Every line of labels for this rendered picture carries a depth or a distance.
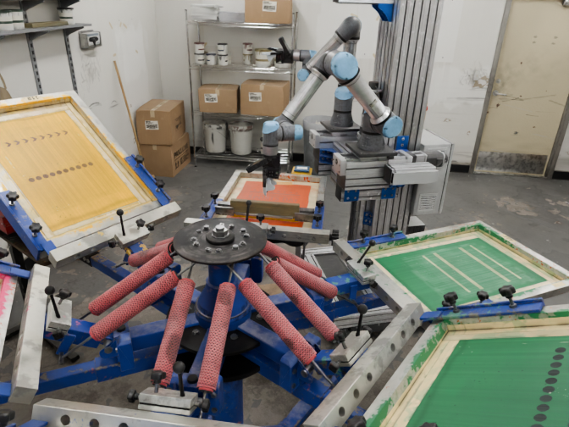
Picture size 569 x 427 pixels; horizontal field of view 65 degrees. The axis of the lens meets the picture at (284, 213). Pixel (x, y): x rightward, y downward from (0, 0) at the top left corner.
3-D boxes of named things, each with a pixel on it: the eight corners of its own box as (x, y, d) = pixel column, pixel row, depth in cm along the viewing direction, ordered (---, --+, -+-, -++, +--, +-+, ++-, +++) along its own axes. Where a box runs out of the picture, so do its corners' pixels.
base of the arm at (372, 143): (378, 142, 259) (379, 125, 255) (389, 151, 246) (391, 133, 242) (353, 143, 256) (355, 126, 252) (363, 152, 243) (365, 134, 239)
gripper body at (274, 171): (278, 180, 219) (279, 157, 213) (261, 179, 220) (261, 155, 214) (280, 174, 226) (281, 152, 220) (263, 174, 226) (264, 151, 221)
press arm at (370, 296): (481, 274, 209) (484, 263, 206) (491, 280, 204) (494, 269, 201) (223, 339, 165) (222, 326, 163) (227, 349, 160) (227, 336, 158)
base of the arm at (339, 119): (348, 120, 303) (349, 106, 298) (356, 126, 289) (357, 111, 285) (327, 121, 299) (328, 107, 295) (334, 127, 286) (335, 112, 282)
